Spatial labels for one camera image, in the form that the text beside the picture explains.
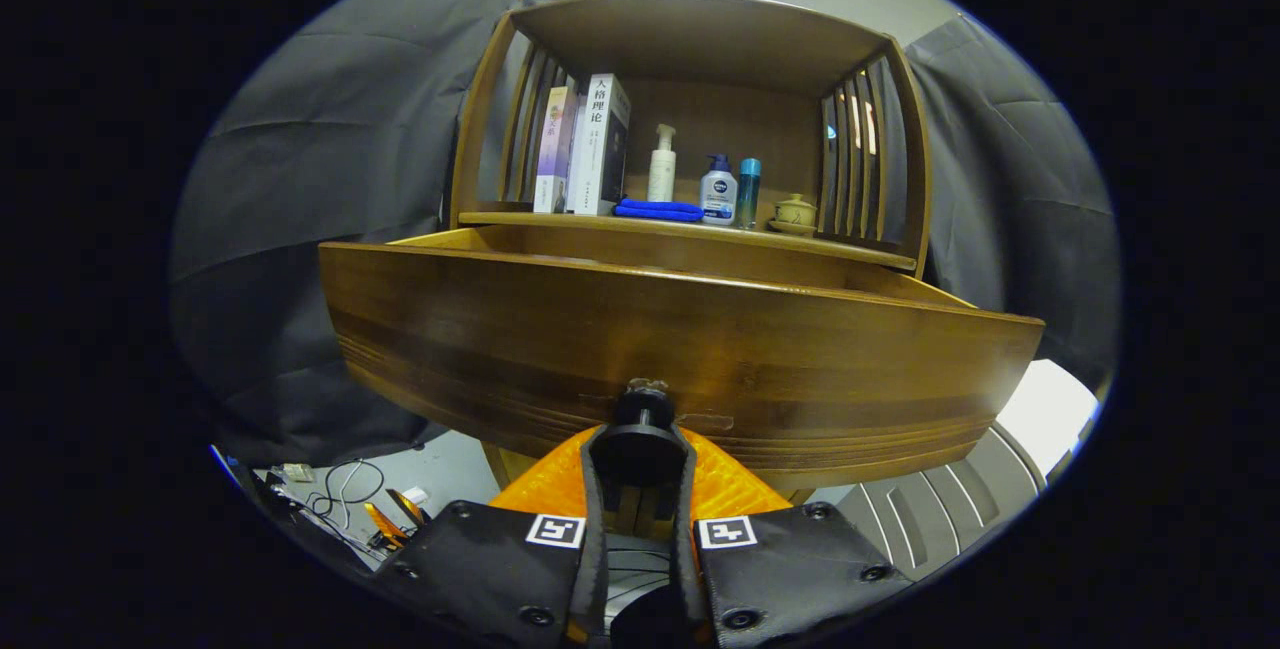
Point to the wooden drawer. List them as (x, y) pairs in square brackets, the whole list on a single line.
[(600, 329)]

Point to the teal bottle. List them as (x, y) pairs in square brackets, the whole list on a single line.
[(748, 194)]

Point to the white book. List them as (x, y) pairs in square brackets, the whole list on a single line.
[(595, 144)]

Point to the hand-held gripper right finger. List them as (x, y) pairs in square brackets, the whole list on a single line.
[(685, 559)]

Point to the ceramic lidded teacup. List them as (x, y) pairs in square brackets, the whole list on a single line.
[(794, 213)]

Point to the white panel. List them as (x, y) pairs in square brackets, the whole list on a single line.
[(1050, 414)]

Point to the blue folded cloth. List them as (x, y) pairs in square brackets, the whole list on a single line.
[(658, 211)]

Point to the grey ribbed case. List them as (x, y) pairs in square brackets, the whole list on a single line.
[(940, 519)]

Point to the purple book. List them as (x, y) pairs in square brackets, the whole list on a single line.
[(553, 149)]

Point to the white pump bottle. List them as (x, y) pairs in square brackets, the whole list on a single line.
[(661, 174)]

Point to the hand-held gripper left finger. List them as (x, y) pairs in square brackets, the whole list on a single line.
[(597, 549)]

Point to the white power adapter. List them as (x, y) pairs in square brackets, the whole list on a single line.
[(298, 473)]

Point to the wooden countertop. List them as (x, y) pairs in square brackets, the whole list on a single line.
[(700, 229)]

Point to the white bottle with blue cap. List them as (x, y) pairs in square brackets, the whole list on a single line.
[(718, 197)]

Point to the orange and black tool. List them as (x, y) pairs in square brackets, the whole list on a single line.
[(385, 522)]

